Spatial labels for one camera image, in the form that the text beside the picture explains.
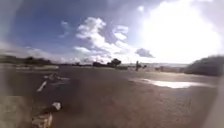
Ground puddle of water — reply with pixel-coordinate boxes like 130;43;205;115
130;78;214;90

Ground low tree line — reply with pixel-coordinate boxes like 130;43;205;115
0;54;54;67

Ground distant dark trees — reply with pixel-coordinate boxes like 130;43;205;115
92;58;129;71

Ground dark bush mound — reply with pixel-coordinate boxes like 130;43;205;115
183;55;224;78

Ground person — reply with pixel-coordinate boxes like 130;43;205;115
134;60;140;72

